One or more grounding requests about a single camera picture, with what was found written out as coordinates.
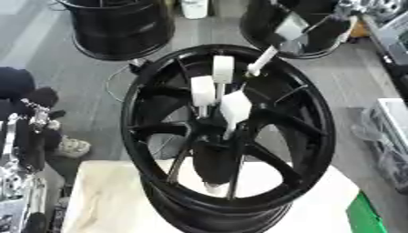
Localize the silver alloy wheel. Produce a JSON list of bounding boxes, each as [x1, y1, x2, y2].
[[338, 0, 408, 23]]

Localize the white pin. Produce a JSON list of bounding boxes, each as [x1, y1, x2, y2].
[[218, 89, 255, 141], [189, 75, 219, 119], [243, 11, 312, 78], [211, 55, 236, 102]]

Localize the clear plastic bag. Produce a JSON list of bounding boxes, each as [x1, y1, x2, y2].
[[349, 97, 408, 196]]

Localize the black spoked wheel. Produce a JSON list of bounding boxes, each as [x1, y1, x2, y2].
[[119, 44, 338, 233]]

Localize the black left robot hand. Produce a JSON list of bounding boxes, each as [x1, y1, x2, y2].
[[0, 66, 69, 173]]

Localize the black wheel rim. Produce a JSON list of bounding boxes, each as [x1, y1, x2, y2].
[[239, 0, 357, 60], [54, 0, 178, 62]]

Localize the white plastic container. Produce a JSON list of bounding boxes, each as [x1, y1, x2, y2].
[[178, 0, 210, 20]]

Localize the person's foot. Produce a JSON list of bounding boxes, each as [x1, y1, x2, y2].
[[51, 135, 93, 159]]

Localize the green panel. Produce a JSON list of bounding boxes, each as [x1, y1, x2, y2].
[[344, 190, 391, 233]]

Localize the dark metal rack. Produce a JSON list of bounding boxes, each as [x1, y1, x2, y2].
[[362, 13, 408, 103]]

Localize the thin grey cable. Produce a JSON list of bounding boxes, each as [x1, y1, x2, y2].
[[103, 64, 140, 105]]

